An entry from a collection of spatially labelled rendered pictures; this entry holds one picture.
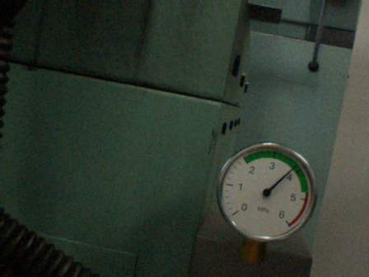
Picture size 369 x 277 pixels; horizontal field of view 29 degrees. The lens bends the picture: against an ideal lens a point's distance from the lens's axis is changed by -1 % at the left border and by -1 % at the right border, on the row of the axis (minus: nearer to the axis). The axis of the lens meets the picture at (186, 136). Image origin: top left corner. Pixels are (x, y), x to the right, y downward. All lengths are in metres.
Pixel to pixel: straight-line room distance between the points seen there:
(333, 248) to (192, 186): 2.51
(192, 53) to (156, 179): 0.09
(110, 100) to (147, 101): 0.03
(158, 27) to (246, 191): 0.14
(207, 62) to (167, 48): 0.03
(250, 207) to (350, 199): 2.54
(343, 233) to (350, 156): 0.32
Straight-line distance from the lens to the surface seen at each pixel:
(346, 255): 3.01
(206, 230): 0.50
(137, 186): 0.51
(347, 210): 2.98
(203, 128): 0.51
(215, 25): 0.51
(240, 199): 0.45
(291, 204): 0.45
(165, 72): 0.51
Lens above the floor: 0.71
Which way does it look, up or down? 3 degrees down
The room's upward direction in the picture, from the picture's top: 11 degrees clockwise
